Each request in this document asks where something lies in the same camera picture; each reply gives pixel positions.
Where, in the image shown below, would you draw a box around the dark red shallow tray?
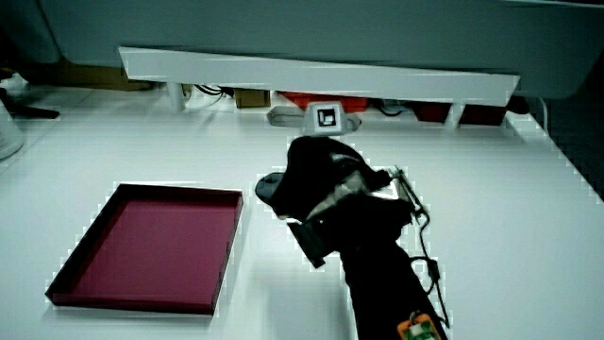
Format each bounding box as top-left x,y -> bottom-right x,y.
44,182 -> 245,316

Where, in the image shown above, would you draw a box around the large brown cardboard box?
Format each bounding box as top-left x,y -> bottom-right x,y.
25,59 -> 153,93

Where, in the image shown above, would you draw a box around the white desk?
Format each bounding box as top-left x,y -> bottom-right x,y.
0,84 -> 604,340

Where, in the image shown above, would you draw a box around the thin black glove cable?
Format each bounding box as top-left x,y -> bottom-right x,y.
392,165 -> 452,330

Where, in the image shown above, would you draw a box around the black cables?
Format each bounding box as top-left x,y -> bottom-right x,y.
192,83 -> 236,98

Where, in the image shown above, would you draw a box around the dark grey mouse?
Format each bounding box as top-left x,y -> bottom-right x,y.
254,172 -> 287,208

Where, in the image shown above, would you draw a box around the small brown cardboard box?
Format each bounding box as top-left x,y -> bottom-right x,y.
233,88 -> 272,110

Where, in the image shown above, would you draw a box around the black stand base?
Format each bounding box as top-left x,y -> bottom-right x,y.
0,87 -> 61,120

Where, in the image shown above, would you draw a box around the red flat box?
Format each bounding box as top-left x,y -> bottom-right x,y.
281,91 -> 370,113

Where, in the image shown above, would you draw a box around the orange green tag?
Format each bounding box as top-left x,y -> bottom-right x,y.
395,310 -> 444,340

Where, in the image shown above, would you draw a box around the white round object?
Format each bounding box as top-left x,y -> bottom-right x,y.
0,99 -> 25,161

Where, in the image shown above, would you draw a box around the dark red box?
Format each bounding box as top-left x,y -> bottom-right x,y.
459,104 -> 509,127
411,101 -> 453,125

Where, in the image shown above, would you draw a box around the white desk shelf riser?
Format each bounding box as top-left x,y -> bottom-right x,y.
117,45 -> 521,132

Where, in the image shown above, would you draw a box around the person's right hand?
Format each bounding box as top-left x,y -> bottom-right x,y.
270,101 -> 416,229

